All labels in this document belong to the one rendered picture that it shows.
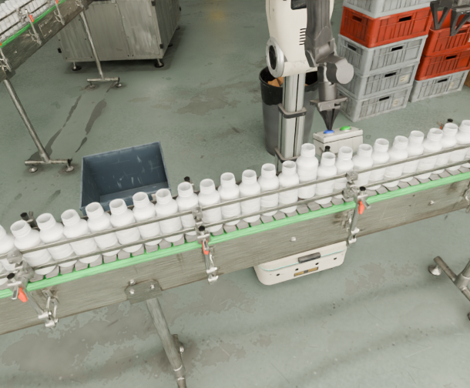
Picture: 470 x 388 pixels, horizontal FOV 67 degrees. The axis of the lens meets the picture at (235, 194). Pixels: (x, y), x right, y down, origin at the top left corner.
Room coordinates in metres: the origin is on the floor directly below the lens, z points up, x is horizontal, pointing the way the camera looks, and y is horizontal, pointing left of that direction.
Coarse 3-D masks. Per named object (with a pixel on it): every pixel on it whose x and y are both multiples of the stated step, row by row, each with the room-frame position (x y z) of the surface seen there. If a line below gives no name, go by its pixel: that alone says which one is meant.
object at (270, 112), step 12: (264, 72) 2.59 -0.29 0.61; (312, 72) 2.57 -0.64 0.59; (264, 84) 2.36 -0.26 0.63; (312, 84) 2.29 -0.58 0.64; (264, 96) 2.39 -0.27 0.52; (276, 96) 2.30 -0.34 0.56; (312, 96) 2.31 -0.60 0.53; (264, 108) 2.40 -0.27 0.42; (276, 108) 2.30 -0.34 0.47; (312, 108) 2.34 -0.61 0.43; (264, 120) 2.42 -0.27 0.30; (276, 120) 2.31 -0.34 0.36; (312, 120) 2.39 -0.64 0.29; (264, 132) 2.45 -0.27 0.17; (276, 132) 2.31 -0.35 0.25; (276, 144) 2.32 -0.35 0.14
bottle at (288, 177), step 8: (288, 168) 0.78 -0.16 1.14; (280, 176) 0.76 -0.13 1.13; (288, 176) 0.75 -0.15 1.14; (296, 176) 0.76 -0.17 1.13; (280, 184) 0.75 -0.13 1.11; (288, 184) 0.74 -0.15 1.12; (296, 184) 0.74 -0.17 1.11; (280, 192) 0.75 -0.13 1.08; (288, 192) 0.74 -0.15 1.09; (296, 192) 0.74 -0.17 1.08; (280, 200) 0.75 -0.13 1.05; (288, 200) 0.74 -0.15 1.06; (296, 200) 0.75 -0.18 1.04; (288, 208) 0.74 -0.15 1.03; (296, 208) 0.75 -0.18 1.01
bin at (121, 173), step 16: (144, 144) 1.23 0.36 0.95; (160, 144) 1.23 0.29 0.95; (96, 160) 1.19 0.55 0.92; (112, 160) 1.20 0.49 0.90; (128, 160) 1.21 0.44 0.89; (144, 160) 1.23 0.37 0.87; (160, 160) 1.24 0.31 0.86; (96, 176) 1.18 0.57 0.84; (112, 176) 1.20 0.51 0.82; (128, 176) 1.21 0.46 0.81; (144, 176) 1.22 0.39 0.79; (160, 176) 1.24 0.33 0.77; (80, 192) 0.96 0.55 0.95; (96, 192) 1.15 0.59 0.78; (112, 192) 1.19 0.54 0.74; (128, 192) 1.19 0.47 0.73; (80, 208) 0.88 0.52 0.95
